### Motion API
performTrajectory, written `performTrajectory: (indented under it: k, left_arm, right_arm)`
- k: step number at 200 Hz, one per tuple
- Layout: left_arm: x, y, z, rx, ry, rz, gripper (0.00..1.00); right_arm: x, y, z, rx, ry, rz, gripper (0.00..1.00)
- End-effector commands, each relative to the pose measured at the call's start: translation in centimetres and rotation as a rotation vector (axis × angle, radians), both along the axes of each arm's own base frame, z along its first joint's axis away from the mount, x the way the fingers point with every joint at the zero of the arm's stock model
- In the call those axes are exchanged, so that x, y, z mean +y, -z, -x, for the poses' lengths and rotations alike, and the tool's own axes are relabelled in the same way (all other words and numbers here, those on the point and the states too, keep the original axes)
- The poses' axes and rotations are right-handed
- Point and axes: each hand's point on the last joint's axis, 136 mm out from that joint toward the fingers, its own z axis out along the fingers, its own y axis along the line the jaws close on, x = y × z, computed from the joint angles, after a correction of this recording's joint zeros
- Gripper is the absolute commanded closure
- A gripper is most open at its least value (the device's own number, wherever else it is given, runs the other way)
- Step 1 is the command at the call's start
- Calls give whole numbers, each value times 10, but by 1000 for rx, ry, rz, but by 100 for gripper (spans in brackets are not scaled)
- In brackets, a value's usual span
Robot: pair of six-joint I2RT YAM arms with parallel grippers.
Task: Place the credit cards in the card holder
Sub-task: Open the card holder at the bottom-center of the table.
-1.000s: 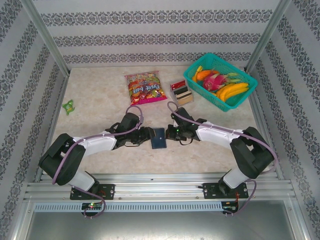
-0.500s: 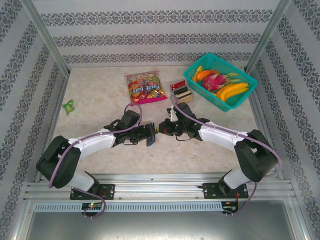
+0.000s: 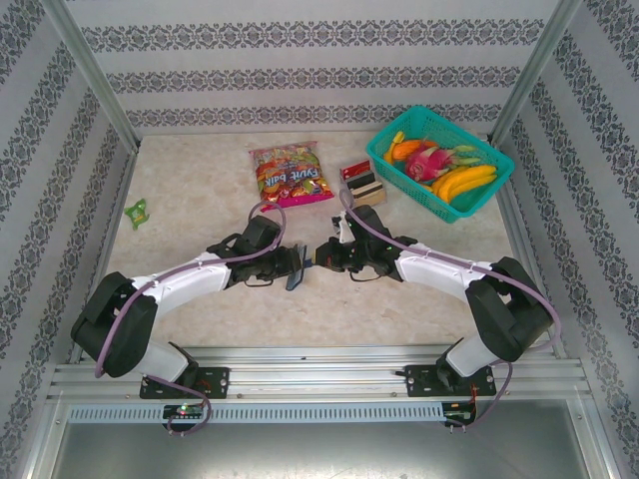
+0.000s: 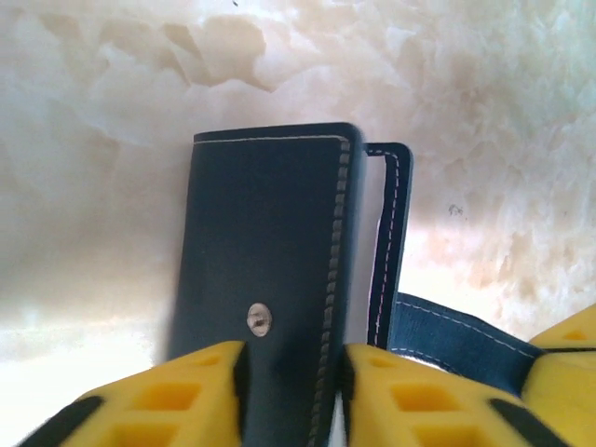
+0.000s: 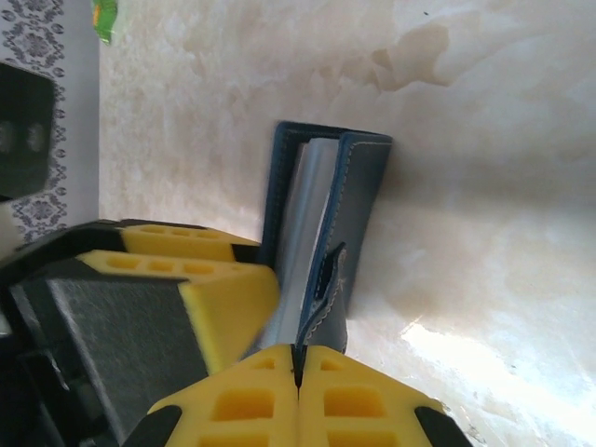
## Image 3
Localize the clear acrylic card box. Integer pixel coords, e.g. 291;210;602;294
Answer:
339;160;390;207

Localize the red card with white strip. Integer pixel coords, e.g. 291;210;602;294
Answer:
341;160;373;180

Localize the orange mango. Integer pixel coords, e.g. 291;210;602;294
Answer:
391;139;438;162

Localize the dark blue card holder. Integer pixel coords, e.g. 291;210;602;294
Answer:
283;242;315;292

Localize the yellow banana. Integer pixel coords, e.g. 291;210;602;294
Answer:
441;175;496;205
431;164;499;199

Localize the aluminium frame side rail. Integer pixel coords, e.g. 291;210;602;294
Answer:
492;143;568;358
68;144;143;365

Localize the colourful fruit candy bag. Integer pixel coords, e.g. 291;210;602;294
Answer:
248;141;334;213

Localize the pink dragon fruit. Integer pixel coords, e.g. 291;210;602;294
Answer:
403;142;483;184

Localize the small green candy wrapper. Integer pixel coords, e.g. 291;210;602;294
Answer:
124;198;152;232

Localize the teal plastic basket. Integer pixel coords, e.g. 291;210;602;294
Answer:
365;105;516;225

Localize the small yellow toy fruit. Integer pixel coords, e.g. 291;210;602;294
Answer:
382;130;405;165

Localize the aluminium frame post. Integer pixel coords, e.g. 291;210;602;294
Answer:
42;0;142;152
488;0;583;147

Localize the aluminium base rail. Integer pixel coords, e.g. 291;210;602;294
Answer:
47;343;593;401

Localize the slotted grey cable duct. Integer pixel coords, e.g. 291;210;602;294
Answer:
67;402;446;425

